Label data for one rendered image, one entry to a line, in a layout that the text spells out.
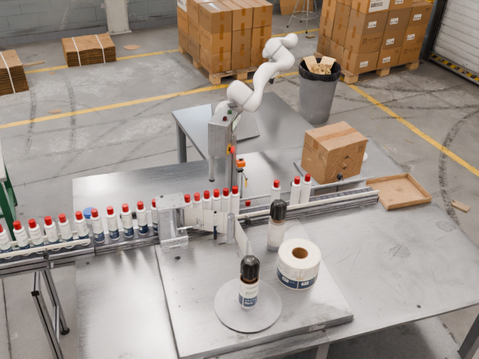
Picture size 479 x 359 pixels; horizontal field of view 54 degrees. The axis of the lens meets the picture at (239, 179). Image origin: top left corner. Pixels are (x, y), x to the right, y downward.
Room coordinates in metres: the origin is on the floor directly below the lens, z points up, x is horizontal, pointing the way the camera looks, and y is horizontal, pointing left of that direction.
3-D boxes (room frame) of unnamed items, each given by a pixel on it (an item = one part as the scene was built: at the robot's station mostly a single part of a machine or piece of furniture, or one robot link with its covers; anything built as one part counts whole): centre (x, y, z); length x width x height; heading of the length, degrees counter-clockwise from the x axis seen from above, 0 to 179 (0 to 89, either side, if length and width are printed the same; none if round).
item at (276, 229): (1.76, -0.20, 1.03); 0.09 x 0.09 x 0.30
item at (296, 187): (2.10, -0.32, 0.98); 0.05 x 0.05 x 0.20
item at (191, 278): (1.54, -0.06, 0.86); 0.80 x 0.67 x 0.05; 108
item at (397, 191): (2.32, -0.98, 0.85); 0.30 x 0.26 x 0.04; 108
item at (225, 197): (1.97, 0.07, 0.98); 0.05 x 0.05 x 0.20
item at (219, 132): (2.05, 0.09, 1.38); 0.17 x 0.10 x 0.19; 163
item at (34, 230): (1.67, 0.99, 0.98); 0.05 x 0.05 x 0.20
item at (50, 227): (1.69, 0.92, 0.98); 0.05 x 0.05 x 0.20
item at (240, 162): (2.05, -0.01, 1.05); 0.10 x 0.04 x 0.33; 18
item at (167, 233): (1.79, 0.34, 1.01); 0.14 x 0.13 x 0.26; 108
